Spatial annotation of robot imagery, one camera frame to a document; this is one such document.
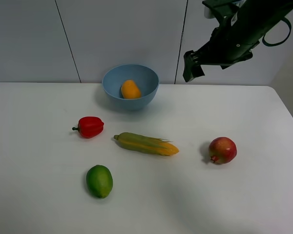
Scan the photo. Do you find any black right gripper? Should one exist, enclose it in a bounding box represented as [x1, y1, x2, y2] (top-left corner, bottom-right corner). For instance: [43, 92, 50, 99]
[183, 25, 261, 82]

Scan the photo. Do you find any yellow orange mango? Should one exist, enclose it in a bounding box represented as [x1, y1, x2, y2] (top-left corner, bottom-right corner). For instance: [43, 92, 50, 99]
[121, 80, 142, 99]

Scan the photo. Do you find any green lime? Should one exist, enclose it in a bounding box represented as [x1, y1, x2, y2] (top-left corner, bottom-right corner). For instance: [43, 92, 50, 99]
[85, 165, 113, 198]

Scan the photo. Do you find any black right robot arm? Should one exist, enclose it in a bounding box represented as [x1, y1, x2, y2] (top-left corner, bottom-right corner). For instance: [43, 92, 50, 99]
[183, 0, 293, 82]

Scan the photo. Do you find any blue bowl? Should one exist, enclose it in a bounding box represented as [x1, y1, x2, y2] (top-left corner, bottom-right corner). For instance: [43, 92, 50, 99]
[102, 64, 159, 111]

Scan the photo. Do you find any corn cob with husk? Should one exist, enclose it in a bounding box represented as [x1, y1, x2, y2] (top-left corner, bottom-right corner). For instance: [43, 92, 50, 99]
[113, 132, 179, 156]

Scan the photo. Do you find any red pomegranate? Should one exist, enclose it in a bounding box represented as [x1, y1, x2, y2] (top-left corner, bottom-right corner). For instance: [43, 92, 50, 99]
[209, 137, 237, 165]

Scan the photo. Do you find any red bell pepper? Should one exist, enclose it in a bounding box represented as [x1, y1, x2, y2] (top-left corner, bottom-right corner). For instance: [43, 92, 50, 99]
[72, 117, 104, 138]

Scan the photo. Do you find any dark green cable loop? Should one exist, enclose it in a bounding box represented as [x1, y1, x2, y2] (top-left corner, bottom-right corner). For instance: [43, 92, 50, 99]
[262, 17, 292, 47]

